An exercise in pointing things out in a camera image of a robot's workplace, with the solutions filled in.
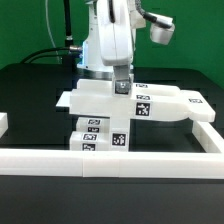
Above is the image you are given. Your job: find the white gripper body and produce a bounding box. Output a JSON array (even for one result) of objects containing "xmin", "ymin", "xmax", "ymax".
[{"xmin": 97, "ymin": 0, "xmax": 133, "ymax": 66}]

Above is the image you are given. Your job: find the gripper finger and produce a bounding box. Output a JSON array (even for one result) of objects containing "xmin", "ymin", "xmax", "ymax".
[{"xmin": 113, "ymin": 65, "xmax": 132, "ymax": 95}]

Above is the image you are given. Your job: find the white chair back part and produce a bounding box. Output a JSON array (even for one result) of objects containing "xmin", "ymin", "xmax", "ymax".
[{"xmin": 69, "ymin": 79, "xmax": 215, "ymax": 122}]

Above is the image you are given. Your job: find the white chair seat part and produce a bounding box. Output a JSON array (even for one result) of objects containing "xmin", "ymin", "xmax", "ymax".
[{"xmin": 109, "ymin": 118, "xmax": 130, "ymax": 152}]

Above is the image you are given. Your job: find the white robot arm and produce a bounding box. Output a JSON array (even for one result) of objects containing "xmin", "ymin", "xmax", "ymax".
[{"xmin": 79, "ymin": 0, "xmax": 175, "ymax": 95}]

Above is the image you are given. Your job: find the white marker sheet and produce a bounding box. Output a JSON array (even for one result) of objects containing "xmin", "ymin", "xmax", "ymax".
[{"xmin": 56, "ymin": 91, "xmax": 71, "ymax": 108}]

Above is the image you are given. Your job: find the white block at left edge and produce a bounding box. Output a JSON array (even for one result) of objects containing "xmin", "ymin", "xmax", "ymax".
[{"xmin": 0, "ymin": 113, "xmax": 8, "ymax": 136}]

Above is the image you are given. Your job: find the white U-shaped fence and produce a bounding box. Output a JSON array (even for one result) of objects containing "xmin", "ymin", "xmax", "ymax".
[{"xmin": 0, "ymin": 122, "xmax": 224, "ymax": 179}]

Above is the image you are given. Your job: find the black thick cable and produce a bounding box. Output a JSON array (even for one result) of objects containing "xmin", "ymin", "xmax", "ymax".
[{"xmin": 20, "ymin": 45, "xmax": 84, "ymax": 64}]

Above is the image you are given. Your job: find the black vertical cable post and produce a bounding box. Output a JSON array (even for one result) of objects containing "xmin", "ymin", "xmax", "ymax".
[{"xmin": 63, "ymin": 0, "xmax": 73, "ymax": 67}]

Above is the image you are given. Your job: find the thin grey cable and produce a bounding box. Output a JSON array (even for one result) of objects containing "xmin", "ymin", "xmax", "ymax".
[{"xmin": 45, "ymin": 0, "xmax": 63, "ymax": 64}]

